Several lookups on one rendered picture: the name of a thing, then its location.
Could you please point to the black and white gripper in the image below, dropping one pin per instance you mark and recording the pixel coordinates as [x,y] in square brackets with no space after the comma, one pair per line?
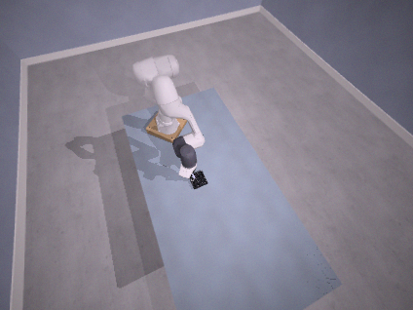
[192,176]

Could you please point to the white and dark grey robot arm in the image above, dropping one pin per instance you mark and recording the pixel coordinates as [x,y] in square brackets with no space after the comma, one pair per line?
[163,93]

